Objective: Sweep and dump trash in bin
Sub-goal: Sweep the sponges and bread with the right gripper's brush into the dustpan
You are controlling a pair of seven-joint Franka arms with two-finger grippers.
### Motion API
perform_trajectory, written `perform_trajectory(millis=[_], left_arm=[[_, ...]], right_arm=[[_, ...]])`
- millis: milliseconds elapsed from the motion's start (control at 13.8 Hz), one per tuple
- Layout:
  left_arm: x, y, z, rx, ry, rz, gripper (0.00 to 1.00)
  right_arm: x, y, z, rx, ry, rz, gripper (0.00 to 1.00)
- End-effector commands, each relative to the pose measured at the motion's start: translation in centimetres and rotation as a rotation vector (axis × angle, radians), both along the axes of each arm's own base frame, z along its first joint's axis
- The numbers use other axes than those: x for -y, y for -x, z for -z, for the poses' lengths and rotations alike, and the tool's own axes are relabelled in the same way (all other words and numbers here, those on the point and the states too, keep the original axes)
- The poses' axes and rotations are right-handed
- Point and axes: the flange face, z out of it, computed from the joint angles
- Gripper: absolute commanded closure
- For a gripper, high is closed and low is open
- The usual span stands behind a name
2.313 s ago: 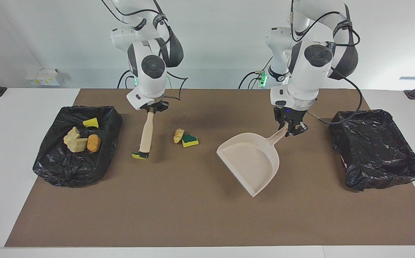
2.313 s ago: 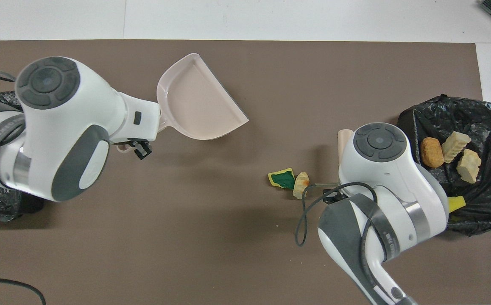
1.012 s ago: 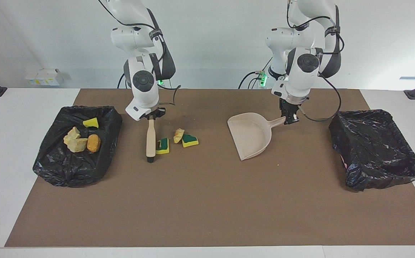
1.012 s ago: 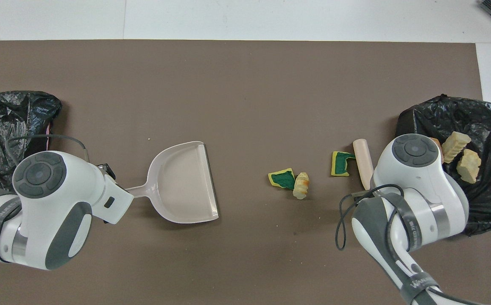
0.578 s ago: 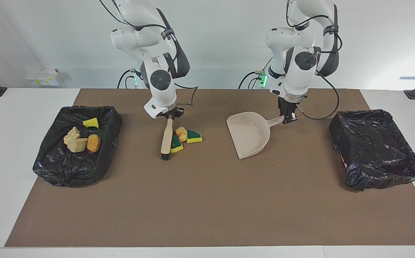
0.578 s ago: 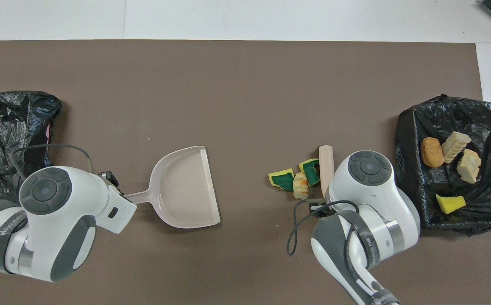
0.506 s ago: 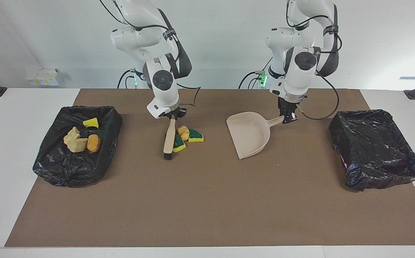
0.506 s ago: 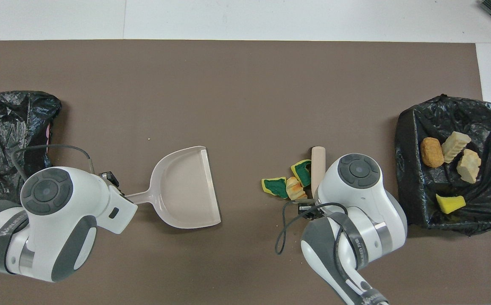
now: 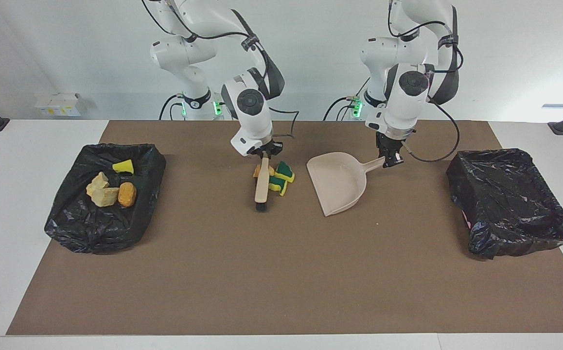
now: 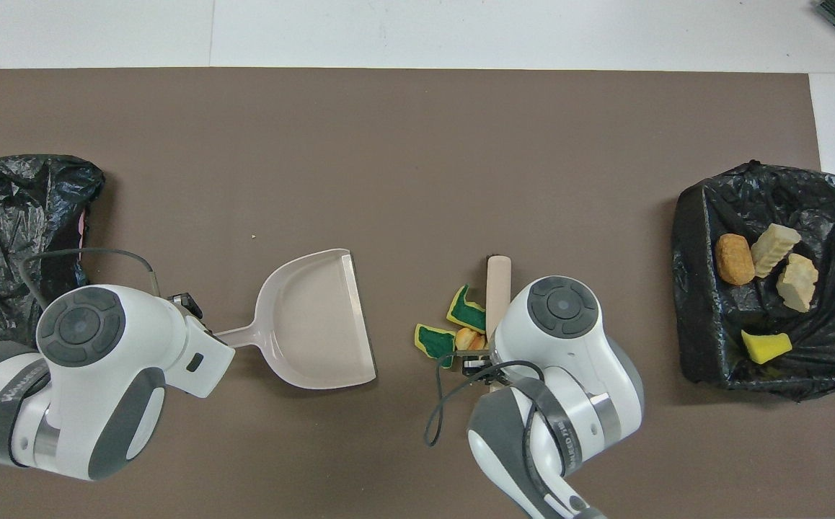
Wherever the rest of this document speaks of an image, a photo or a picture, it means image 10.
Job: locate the green and yellow sponge piece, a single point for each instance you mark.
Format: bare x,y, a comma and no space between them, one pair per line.
433,342
765,347

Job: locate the orange-brown sponge chunk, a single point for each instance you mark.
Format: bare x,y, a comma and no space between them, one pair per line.
735,259

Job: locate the pink plastic bin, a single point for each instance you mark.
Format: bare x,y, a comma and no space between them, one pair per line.
82,229

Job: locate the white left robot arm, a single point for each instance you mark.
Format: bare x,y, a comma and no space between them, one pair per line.
154,321

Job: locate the pale yellow foam chunk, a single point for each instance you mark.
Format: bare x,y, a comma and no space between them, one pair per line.
797,282
774,251

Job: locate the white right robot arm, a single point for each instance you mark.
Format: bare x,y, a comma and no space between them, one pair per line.
590,360

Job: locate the small rounded yellow foam chunk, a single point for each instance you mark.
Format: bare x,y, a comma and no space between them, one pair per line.
466,339

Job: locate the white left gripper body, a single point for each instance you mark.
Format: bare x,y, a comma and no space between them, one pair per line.
205,357

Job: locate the notched green yellow sponge piece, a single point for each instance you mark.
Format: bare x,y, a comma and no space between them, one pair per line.
466,313

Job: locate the beige plastic dustpan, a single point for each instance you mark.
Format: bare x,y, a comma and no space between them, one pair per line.
316,324

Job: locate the beige hand brush black bristles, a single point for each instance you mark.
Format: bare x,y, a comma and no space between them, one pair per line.
498,288

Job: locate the large brown table mat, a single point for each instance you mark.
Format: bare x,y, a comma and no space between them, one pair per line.
389,180

